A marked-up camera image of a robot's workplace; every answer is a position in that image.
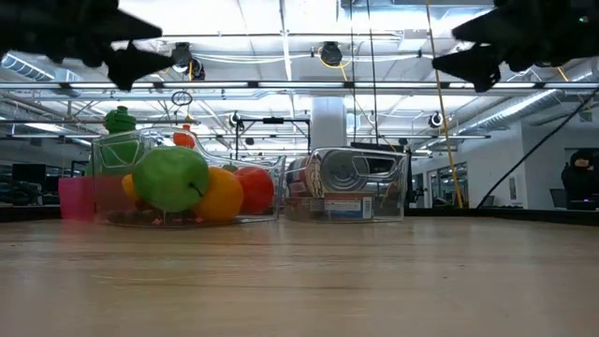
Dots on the ceiling light bar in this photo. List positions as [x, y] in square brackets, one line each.
[299, 84]

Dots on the red tomato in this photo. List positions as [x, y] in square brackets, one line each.
[255, 189]

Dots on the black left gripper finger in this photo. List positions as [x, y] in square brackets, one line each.
[128, 65]
[133, 29]

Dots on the pink plastic tray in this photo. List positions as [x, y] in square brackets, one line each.
[75, 199]

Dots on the clear plastic bin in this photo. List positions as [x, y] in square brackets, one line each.
[390, 159]
[262, 161]

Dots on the distant black rig frame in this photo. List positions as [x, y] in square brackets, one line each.
[273, 121]

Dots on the ceiling air duct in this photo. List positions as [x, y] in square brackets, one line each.
[28, 68]
[515, 110]

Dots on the white column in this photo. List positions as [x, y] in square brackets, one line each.
[327, 121]

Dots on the orange squeeze bottle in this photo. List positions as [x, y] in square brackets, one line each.
[184, 139]

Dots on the person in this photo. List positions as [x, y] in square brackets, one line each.
[580, 180]

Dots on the black table frame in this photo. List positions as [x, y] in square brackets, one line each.
[515, 216]

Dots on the yellow mango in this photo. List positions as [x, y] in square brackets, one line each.
[128, 187]

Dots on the green apple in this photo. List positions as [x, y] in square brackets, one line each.
[170, 180]

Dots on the green squeeze bottle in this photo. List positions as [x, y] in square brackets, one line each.
[119, 140]

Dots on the orange fruit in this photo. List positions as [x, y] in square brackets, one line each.
[222, 196]

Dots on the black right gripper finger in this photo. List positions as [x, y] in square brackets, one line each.
[477, 65]
[486, 30]

